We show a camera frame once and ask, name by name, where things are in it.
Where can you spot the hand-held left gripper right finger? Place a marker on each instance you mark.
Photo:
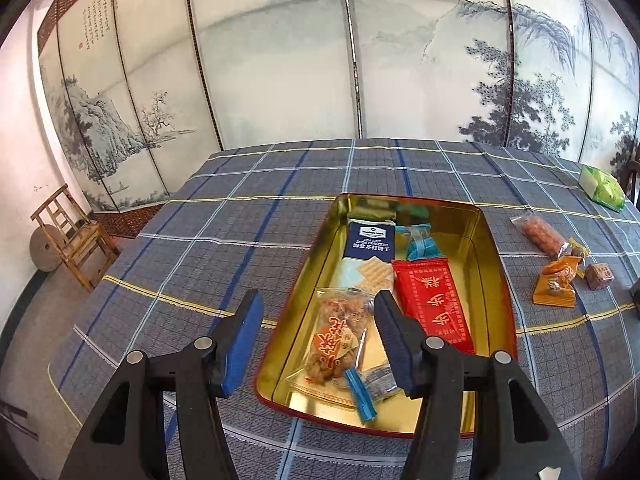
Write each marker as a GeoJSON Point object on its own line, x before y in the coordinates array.
{"type": "Point", "coordinates": [395, 345]}

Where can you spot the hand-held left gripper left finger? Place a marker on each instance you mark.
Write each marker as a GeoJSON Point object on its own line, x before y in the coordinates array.
{"type": "Point", "coordinates": [245, 340]}

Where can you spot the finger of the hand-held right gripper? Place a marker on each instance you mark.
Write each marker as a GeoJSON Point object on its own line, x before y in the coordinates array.
{"type": "Point", "coordinates": [636, 299]}

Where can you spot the small brown cube packet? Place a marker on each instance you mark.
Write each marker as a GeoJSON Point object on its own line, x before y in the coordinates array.
{"type": "Point", "coordinates": [599, 276]}

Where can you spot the large red snack packet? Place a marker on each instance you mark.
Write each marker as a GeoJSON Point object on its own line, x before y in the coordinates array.
{"type": "Point", "coordinates": [430, 300]}

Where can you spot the clear packet with blue ends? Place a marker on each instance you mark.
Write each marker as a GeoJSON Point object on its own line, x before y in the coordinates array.
{"type": "Point", "coordinates": [367, 400]}

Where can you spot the clear bag orange print snack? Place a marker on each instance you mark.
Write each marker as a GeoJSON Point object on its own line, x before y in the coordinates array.
{"type": "Point", "coordinates": [330, 340]}

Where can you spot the yellow-topped clear egg packet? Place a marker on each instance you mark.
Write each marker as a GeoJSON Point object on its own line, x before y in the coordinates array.
{"type": "Point", "coordinates": [577, 251]}

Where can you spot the orange snack packet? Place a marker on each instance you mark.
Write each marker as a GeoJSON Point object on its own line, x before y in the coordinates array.
{"type": "Point", "coordinates": [555, 285]}

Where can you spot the small teal snack packet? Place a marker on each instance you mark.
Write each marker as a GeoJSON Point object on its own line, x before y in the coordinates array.
{"type": "Point", "coordinates": [420, 247]}

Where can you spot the red tin box gold inside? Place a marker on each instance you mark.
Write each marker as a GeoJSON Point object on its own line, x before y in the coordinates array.
{"type": "Point", "coordinates": [480, 280]}

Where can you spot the navy cracker packet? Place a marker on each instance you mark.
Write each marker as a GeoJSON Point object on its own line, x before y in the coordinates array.
{"type": "Point", "coordinates": [370, 240]}

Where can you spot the long clear pink snack packet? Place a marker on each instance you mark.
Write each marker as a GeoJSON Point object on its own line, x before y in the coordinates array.
{"type": "Point", "coordinates": [542, 235]}

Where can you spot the grey plaid tablecloth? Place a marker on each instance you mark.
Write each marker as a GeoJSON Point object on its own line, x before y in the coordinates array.
{"type": "Point", "coordinates": [225, 240]}

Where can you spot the green snack packet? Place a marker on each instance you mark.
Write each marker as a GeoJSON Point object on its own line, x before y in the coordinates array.
{"type": "Point", "coordinates": [605, 190]}

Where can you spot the dark wooden chair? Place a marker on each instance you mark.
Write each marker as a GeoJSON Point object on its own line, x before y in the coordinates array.
{"type": "Point", "coordinates": [634, 175]}

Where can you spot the light wooden chair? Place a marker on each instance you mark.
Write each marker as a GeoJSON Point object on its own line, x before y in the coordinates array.
{"type": "Point", "coordinates": [82, 240]}

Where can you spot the round millstone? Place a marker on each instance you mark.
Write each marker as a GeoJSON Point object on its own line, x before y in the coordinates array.
{"type": "Point", "coordinates": [42, 250]}

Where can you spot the painted landscape folding screen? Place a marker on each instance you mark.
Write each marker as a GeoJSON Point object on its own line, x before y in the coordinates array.
{"type": "Point", "coordinates": [280, 60]}

